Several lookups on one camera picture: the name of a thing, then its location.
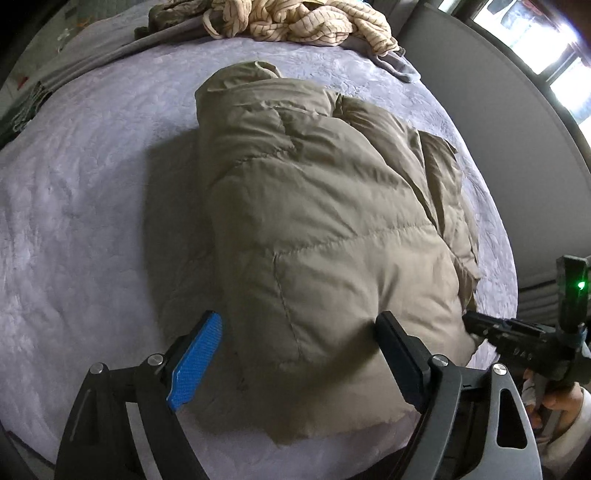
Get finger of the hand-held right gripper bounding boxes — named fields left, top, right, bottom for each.
left=462, top=311, right=503, bottom=354

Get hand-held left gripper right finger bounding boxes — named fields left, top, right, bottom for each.
left=374, top=311, right=544, bottom=480

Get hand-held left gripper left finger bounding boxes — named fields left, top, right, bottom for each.
left=54, top=311, right=223, bottom=480

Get beige puffer jacket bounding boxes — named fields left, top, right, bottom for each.
left=159, top=60, right=485, bottom=448

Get person's right hand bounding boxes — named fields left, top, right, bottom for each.
left=521, top=369, right=588, bottom=432

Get grey cloth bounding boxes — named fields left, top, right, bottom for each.
left=39, top=23, right=422, bottom=95

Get window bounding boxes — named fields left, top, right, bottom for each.
left=436, top=0, right=591, bottom=137

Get dark green fringed cloth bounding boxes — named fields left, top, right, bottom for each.
left=0, top=80, right=54, bottom=146

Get dark olive garment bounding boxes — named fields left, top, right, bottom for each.
left=134, top=0, right=218, bottom=42

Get cream striped garment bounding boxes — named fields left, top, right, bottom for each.
left=203, top=0, right=402, bottom=55

